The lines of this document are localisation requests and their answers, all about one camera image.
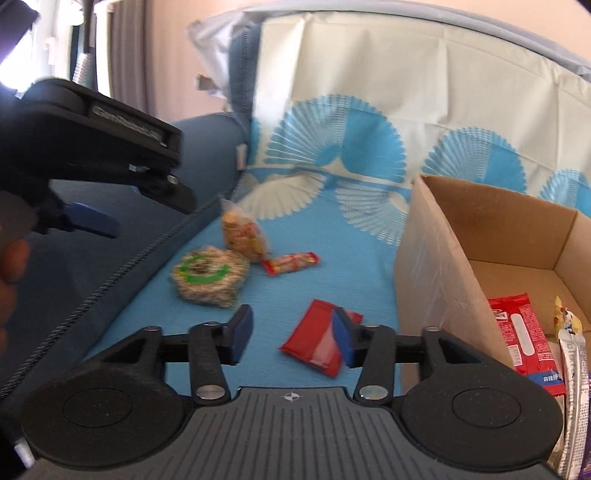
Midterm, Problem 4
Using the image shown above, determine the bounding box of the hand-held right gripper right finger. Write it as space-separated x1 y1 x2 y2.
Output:
331 308 483 404

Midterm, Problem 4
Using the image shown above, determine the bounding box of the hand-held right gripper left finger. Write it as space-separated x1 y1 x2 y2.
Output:
99 305 256 407

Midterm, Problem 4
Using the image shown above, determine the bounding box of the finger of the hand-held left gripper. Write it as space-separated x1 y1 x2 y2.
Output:
129 161 198 216
44 202 119 239

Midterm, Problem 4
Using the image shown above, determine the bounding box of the plain red snack packet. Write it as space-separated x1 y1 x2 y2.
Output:
278 299 364 378

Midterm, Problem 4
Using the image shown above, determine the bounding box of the cardboard box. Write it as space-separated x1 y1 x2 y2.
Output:
393 174 591 398

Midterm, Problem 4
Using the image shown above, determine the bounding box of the red packet with blue stripe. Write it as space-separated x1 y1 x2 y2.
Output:
487 293 566 397

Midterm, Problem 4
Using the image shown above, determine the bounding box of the silver white snack packet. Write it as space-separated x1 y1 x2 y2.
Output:
547 330 591 478

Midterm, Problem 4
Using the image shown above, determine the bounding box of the person's left hand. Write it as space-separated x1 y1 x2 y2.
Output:
0 231 32 352

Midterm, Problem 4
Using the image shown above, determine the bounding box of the blue sofa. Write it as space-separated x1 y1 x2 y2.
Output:
0 23 262 416

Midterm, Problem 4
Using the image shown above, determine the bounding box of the round green-labelled snack packet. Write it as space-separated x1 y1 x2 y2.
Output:
170 247 251 309

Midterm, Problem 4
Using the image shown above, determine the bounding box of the clear bag of nuts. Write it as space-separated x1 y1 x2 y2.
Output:
219 198 273 264

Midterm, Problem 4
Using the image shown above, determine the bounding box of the small red sausage packet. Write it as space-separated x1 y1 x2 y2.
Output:
261 251 321 277

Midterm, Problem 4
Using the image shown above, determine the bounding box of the grey curtain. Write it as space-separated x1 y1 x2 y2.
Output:
95 0 153 116

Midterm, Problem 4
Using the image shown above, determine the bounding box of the white and blue printed cloth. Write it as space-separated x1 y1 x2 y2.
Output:
83 9 591 402

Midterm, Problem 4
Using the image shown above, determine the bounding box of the purple snack wrapper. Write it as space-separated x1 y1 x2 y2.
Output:
579 369 591 476

